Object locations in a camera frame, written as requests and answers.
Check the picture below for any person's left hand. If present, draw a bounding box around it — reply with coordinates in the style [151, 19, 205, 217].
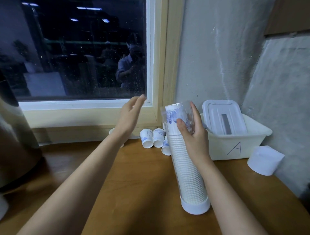
[113, 94, 147, 142]

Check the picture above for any person's right hand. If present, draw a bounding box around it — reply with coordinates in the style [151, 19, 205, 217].
[175, 101, 213, 168]

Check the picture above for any nested stack of paper cups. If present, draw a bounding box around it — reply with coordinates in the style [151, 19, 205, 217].
[165, 103, 209, 203]

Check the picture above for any person's left forearm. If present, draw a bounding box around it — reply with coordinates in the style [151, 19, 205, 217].
[17, 132, 128, 235]

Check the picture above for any person's right forearm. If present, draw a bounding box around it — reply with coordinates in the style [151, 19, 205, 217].
[196, 157, 269, 235]

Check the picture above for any white plastic lid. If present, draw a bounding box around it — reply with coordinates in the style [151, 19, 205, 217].
[201, 99, 248, 136]

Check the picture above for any translucent plastic box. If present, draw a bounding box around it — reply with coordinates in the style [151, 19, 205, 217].
[200, 113, 273, 161]

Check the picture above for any white framed window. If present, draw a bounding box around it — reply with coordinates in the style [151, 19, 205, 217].
[0, 0, 186, 145]

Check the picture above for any stainless steel water dispenser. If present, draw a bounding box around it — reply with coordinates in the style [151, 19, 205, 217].
[0, 73, 43, 190]

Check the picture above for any dark wooden side counter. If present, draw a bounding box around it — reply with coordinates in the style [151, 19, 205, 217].
[299, 183, 310, 211]

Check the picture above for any brown wooden wall cabinet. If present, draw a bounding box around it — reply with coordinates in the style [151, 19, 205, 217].
[264, 0, 310, 37]

